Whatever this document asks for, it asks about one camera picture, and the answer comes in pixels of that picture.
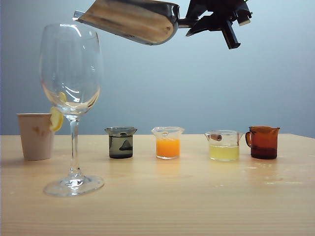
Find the amber glass pitcher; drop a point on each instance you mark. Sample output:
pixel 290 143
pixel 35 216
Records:
pixel 264 147

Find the grey glass pitcher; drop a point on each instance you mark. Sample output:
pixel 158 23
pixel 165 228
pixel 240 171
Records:
pixel 121 147

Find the yellow lemon slice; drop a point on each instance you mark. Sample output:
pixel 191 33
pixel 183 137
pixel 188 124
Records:
pixel 57 121

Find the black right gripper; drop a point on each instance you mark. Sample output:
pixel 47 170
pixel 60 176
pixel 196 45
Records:
pixel 224 13

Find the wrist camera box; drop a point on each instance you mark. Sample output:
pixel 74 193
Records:
pixel 244 18

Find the beige paper cup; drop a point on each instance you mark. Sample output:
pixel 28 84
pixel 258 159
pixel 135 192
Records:
pixel 34 140

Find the clear pitcher with yellow juice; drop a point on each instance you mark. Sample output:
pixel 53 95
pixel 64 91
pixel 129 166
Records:
pixel 224 152

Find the stainless steel ice scoop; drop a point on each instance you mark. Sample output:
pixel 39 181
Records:
pixel 137 22

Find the clear pitcher with orange juice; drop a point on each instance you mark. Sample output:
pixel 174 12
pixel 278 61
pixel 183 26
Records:
pixel 168 147

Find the clear wine glass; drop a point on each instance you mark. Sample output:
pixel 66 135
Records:
pixel 71 73

